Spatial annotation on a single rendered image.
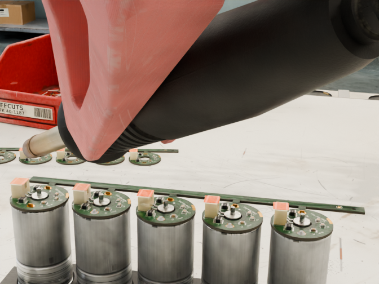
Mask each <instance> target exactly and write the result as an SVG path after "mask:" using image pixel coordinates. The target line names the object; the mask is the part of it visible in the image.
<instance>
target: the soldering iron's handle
mask: <svg viewBox="0 0 379 284"><path fill-rule="evenodd" d="M377 57H379V0H257V1H254V2H251V3H248V4H246V5H243V6H240V7H237V8H234V9H231V10H229V11H226V12H223V13H220V14H217V15H216V16H215V17H214V19H213V20H212V21H211V22H210V23H209V25H208V26H207V27H206V28H205V30H204V31H203V32H202V33H201V34H200V36H199V37H198V39H197V40H196V41H195V42H194V44H193V45H192V46H191V47H190V48H189V50H188V51H187V52H186V53H185V55H184V56H183V57H182V58H181V60H180V61H179V62H178V64H177V65H176V66H175V67H174V69H173V70H172V71H171V72H170V74H169V75H168V76H167V77H166V78H165V80H164V81H163V83H162V84H161V85H160V86H159V87H158V89H157V90H156V91H155V92H154V94H153V95H152V96H151V97H150V98H149V100H148V101H147V102H146V103H145V105H144V106H143V107H142V109H141V110H140V111H139V113H138V114H137V115H136V116H135V117H134V119H133V120H132V121H131V122H130V124H129V125H128V126H127V128H125V130H124V131H123V133H122V134H121V135H120V136H119V137H118V138H117V140H116V141H115V142H114V143H113V144H112V145H111V146H110V147H109V148H108V149H107V150H106V152H105V153H104V154H103V155H102V156H101V157H100V158H99V159H97V160H94V161H88V160H86V159H85V158H84V157H83V155H82V153H81V152H80V150H79V148H78V146H77V144H76V143H75V141H74V139H73V138H72V136H71V134H70V132H69V130H68V128H67V125H66V121H65V115H64V109H63V103H62V101H61V103H60V106H59V110H58V116H57V124H58V130H59V134H60V137H61V139H62V141H63V143H64V144H65V146H66V147H67V148H68V149H69V150H70V152H71V153H73V154H74V155H75V156H76V157H78V158H80V159H82V160H84V161H86V162H90V163H107V162H111V161H114V160H117V159H119V158H121V157H122V156H124V155H125V154H126V153H127V152H128V151H129V150H130V149H134V148H138V147H142V146H145V145H149V144H153V143H156V142H159V141H163V140H174V139H180V138H183V137H186V136H190V135H194V134H198V133H200V132H204V131H208V130H212V129H214V128H218V127H222V126H225V125H230V124H232V123H236V122H240V121H243V120H246V119H250V118H254V117H257V116H260V115H262V114H264V113H266V112H269V111H271V110H273V109H275V108H277V107H279V106H282V105H284V104H286V103H288V102H290V101H292V100H295V99H297V98H299V97H301V96H303V95H306V94H308V93H310V92H313V91H315V90H317V89H319V88H321V87H323V86H326V85H328V84H330V83H332V82H334V81H337V80H339V79H341V78H343V77H345V76H347V75H350V74H352V73H354V72H357V71H359V70H361V69H363V68H364V67H365V66H366V65H368V64H369V63H370V62H372V61H373V60H374V59H376V58H377Z"/></svg>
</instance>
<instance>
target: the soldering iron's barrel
mask: <svg viewBox="0 0 379 284"><path fill-rule="evenodd" d="M64 148H66V146H65V144H64V143H63V141H62V139H61V137H60V134H59V130H58V126H56V127H53V128H51V129H49V130H47V131H45V132H43V133H40V134H37V135H34V136H32V137H31V138H30V139H28V140H26V141H25V142H24V144H23V153H24V154H25V155H26V156H27V157H28V158H32V159H34V158H38V157H43V156H45V155H47V154H49V153H52V152H55V151H57V150H61V149H64Z"/></svg>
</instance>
